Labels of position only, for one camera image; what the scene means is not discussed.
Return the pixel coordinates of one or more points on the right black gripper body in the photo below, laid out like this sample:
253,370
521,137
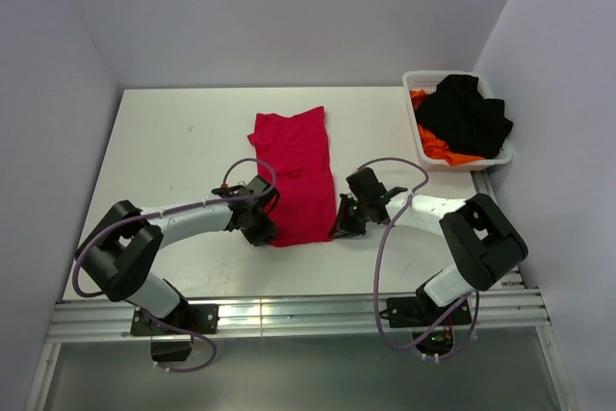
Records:
360,214

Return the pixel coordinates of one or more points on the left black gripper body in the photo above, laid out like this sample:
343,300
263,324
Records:
259,228

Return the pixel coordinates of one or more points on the red t shirt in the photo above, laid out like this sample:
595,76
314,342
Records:
297,148

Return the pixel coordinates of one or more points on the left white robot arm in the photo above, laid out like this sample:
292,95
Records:
115,260

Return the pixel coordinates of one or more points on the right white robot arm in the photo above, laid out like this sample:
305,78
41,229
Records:
483,243

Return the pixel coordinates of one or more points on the orange t shirt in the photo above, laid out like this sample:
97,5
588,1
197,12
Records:
433,147

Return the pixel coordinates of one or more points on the white plastic basket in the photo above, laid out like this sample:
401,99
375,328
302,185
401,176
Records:
427,81

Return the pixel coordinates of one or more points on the black t shirt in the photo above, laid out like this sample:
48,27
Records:
460,115

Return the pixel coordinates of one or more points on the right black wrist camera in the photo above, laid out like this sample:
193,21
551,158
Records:
365,186

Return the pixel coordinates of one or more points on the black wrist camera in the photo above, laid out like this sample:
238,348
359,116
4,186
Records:
258,187
365,186

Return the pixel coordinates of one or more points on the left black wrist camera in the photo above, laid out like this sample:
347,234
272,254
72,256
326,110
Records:
258,187

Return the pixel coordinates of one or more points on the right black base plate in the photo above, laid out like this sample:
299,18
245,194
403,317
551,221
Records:
415,311

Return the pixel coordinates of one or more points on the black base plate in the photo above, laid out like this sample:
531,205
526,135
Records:
199,318
415,311

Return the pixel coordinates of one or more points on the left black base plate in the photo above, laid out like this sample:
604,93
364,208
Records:
199,318

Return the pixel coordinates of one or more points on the aluminium rail frame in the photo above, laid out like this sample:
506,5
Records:
310,289

